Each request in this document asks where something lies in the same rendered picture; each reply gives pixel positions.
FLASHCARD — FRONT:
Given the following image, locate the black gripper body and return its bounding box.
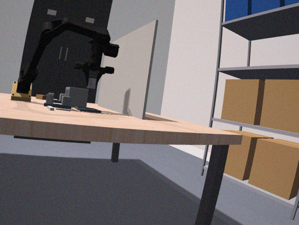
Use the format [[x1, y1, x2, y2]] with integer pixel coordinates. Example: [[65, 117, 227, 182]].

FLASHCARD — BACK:
[[74, 52, 114, 74]]

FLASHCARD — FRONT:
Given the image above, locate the beige flat panel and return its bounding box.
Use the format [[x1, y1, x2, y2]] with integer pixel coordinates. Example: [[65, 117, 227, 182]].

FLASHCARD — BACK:
[[98, 20, 158, 120]]

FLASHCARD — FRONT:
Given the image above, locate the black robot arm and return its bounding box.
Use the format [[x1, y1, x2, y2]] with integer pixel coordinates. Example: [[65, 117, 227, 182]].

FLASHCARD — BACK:
[[16, 17, 120, 94]]

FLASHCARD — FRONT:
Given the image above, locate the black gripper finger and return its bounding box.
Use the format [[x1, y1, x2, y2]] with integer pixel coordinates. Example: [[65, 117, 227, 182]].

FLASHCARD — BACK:
[[96, 72, 105, 85], [82, 70, 89, 86]]

